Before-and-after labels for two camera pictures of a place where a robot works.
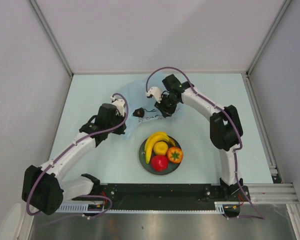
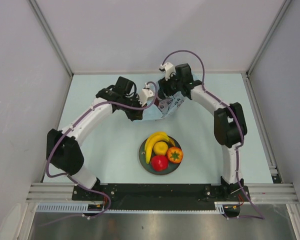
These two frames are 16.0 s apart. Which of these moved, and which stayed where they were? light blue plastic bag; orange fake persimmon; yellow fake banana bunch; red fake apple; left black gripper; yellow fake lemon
Moved: light blue plastic bag; left black gripper
Stayed: orange fake persimmon; red fake apple; yellow fake banana bunch; yellow fake lemon
